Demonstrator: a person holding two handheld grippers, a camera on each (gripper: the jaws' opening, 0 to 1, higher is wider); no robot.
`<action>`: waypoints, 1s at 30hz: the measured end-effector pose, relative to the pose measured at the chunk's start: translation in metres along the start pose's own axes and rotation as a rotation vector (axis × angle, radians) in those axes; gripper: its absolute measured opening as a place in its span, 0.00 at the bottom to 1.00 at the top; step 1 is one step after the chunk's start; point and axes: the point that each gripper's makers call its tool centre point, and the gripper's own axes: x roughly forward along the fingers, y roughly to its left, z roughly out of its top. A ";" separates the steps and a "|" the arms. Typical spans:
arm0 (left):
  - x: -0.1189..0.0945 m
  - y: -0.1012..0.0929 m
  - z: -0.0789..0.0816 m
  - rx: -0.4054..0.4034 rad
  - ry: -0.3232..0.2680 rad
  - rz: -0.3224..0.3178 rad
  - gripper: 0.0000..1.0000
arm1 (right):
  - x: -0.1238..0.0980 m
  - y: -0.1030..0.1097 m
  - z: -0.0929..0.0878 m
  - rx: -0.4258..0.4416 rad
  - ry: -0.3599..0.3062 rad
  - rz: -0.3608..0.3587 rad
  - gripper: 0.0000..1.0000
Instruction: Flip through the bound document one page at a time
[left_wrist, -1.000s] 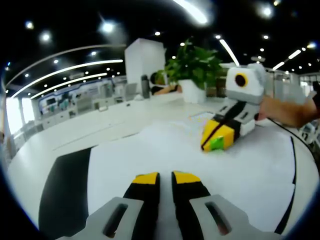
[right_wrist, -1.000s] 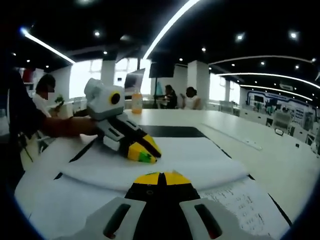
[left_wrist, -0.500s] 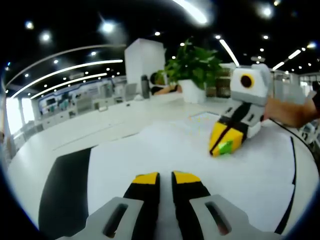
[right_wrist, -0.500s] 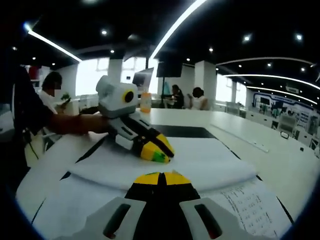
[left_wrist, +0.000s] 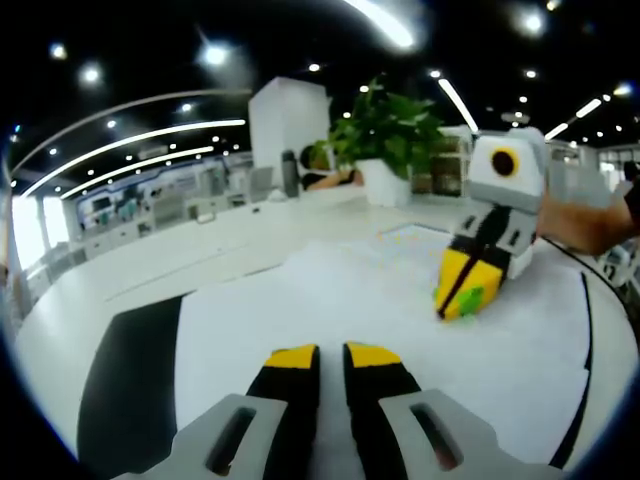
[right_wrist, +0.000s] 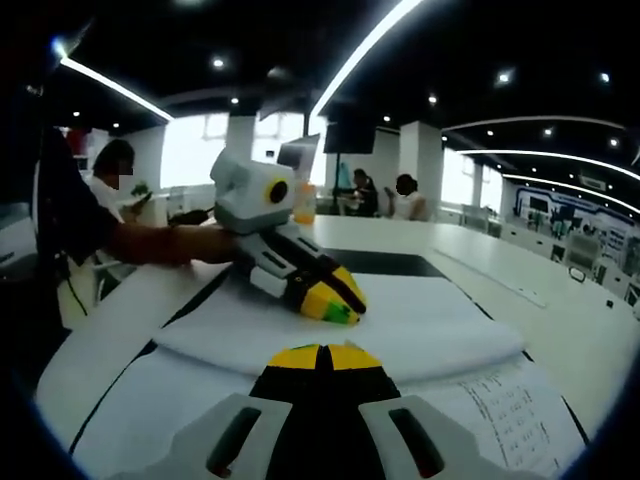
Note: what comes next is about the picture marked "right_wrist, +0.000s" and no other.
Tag short ceiling light strip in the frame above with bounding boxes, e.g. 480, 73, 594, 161
58, 55, 175, 122

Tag grey tilted monitor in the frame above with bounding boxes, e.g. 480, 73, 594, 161
277, 133, 321, 169

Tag curved ceiling light strip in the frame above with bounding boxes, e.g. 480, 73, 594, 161
502, 172, 640, 217
457, 148, 640, 184

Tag black hanging monitor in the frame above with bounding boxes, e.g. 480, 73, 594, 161
323, 103, 377, 155

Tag teal cloth on stand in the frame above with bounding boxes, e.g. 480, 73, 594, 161
337, 159, 354, 199

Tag person's left hand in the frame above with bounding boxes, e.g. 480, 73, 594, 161
187, 224, 242, 266

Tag black glossy object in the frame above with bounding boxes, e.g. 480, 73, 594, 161
168, 208, 210, 226

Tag long ceiling light strip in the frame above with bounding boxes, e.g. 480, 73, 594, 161
307, 0, 426, 134

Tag person in dark shirt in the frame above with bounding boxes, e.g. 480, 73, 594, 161
0, 119, 119, 381

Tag ceiling downlights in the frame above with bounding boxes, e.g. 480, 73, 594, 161
69, 54, 621, 174

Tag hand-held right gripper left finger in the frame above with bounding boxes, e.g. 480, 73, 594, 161
112, 343, 324, 480

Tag white grey chest device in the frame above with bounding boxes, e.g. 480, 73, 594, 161
0, 199, 40, 271

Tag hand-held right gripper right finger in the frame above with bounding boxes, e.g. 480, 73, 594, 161
321, 342, 546, 480

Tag grey mesh office chair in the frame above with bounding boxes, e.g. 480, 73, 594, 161
564, 232, 601, 271
462, 203, 489, 231

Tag white table cable cover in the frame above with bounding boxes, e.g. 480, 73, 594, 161
432, 248, 549, 308

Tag orange bottle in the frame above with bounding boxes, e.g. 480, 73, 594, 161
293, 179, 317, 225

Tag blue trimmed display wall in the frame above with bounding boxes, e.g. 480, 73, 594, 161
514, 184, 640, 281

